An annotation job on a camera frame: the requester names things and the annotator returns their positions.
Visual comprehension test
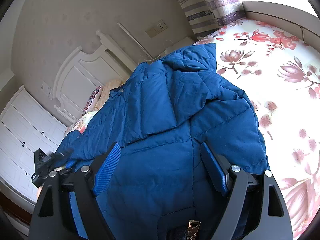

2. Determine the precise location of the white wardrobe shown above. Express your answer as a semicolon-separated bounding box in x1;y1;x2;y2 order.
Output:
0;86;67;202

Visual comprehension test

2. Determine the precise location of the slim desk lamp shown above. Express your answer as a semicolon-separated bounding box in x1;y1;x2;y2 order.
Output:
117;22;161;61

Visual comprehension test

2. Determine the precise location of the colourful patterned pillow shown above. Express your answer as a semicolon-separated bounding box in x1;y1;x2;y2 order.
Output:
82;86;104;115

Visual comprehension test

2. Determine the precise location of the floral bed quilt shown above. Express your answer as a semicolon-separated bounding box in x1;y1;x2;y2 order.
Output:
63;17;320;240

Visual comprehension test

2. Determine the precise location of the blue quilted puffer jacket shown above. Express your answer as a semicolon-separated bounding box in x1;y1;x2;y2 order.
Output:
57;43;269;239

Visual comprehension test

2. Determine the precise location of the white wooden headboard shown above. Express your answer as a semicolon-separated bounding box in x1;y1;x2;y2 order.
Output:
53;30;137;123

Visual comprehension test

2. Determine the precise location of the white bedside table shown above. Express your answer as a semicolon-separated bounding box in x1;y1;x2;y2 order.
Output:
160;36;195;57

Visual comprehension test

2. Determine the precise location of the beige pillow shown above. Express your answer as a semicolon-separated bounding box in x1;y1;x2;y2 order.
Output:
94;79;123;111

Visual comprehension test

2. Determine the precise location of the wall power socket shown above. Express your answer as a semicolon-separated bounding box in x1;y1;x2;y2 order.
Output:
145;20;168;38

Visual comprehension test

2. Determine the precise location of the patterned window curtain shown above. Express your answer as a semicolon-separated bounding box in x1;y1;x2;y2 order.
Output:
177;0;245;40

